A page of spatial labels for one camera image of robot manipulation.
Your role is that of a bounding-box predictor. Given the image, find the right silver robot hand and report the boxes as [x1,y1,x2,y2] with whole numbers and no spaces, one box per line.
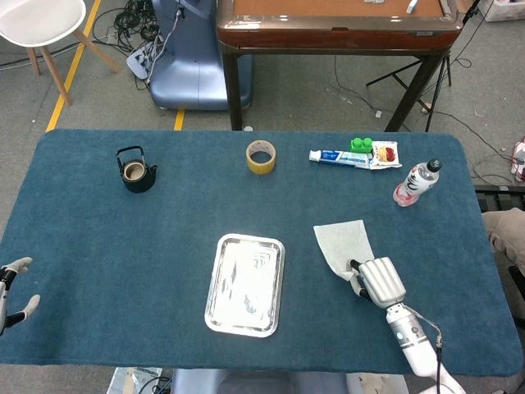
[347,257,407,309]

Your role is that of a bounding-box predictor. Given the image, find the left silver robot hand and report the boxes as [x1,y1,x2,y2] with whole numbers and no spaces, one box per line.
[0,257,41,336]

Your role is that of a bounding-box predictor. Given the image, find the white translucent paper sheet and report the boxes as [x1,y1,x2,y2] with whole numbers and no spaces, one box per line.
[313,219,375,282]

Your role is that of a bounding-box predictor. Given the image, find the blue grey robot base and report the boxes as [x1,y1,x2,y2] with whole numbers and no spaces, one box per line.
[148,0,253,111]

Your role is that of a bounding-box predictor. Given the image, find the stainless steel tray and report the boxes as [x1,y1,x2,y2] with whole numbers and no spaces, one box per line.
[203,233,286,339]

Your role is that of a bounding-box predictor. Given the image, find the blue carpet table cover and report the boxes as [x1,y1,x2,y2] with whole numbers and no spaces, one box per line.
[0,129,518,377]

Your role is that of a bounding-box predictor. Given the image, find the clear bottle pink label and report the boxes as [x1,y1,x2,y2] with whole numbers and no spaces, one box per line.
[393,158,443,208]

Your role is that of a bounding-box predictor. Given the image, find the red white snack packet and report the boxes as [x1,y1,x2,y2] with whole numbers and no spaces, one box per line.
[370,140,404,170]

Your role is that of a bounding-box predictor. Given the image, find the blue white toothpaste tube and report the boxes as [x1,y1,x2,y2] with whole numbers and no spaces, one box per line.
[308,149,377,171]

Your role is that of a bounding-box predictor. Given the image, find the beige fabric lump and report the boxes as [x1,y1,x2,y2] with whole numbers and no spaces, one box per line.
[482,208,525,263]

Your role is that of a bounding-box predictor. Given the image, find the green building block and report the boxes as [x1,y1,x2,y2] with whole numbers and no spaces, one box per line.
[349,137,374,154]

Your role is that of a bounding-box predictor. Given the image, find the black cast iron teapot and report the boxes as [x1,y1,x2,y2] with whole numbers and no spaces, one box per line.
[115,145,158,194]

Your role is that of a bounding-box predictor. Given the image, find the grey blue robot torso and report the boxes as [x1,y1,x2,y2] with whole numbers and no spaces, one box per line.
[170,368,349,394]

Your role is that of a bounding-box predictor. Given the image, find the yellow tape roll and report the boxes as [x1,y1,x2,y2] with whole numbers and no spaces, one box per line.
[245,140,277,175]

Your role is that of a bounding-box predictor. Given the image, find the white power strip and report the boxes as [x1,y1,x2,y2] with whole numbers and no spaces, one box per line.
[126,40,161,81]

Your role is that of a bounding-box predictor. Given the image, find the brown mahjong table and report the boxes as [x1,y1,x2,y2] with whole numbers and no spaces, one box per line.
[216,0,461,132]

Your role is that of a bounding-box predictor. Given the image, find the white shell chair wooden legs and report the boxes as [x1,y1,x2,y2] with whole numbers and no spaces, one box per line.
[0,0,121,107]

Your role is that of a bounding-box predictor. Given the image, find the thin wrist cable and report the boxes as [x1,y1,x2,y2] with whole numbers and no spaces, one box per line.
[409,307,452,394]

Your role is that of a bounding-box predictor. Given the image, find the tangled black floor cables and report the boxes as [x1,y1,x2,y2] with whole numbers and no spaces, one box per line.
[92,0,165,54]

